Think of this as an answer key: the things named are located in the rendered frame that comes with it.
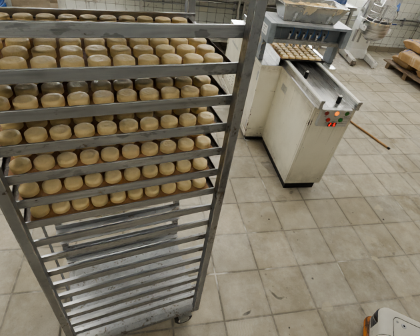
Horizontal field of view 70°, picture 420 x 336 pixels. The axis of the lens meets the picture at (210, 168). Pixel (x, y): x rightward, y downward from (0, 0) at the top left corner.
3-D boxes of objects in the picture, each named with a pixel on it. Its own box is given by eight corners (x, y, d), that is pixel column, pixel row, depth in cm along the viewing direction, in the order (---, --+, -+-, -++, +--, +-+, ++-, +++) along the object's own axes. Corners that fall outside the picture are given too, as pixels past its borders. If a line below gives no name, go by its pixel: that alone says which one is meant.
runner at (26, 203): (221, 168, 104) (223, 162, 102) (224, 173, 102) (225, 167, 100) (7, 203, 82) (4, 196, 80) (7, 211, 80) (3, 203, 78)
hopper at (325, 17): (269, 12, 257) (273, -6, 248) (327, 18, 269) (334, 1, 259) (280, 23, 236) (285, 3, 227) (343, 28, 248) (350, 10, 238)
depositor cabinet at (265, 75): (220, 86, 404) (231, 19, 349) (270, 88, 418) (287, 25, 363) (242, 143, 311) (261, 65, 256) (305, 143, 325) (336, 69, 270)
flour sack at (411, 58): (394, 57, 518) (399, 47, 507) (413, 58, 529) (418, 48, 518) (425, 75, 467) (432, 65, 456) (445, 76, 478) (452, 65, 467)
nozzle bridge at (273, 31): (251, 50, 280) (259, 11, 257) (321, 55, 294) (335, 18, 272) (261, 65, 256) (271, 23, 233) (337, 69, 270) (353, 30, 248)
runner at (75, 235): (214, 203, 115) (215, 197, 113) (217, 208, 114) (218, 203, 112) (26, 242, 93) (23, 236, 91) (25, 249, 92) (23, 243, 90)
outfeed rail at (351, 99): (270, 23, 359) (271, 17, 354) (272, 23, 359) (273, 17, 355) (355, 111, 212) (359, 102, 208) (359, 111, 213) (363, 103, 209)
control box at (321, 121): (314, 123, 220) (321, 107, 210) (343, 124, 224) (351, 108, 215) (316, 126, 217) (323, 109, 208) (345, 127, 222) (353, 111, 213)
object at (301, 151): (259, 143, 315) (283, 59, 256) (289, 143, 322) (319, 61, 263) (281, 190, 264) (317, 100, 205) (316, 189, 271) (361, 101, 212)
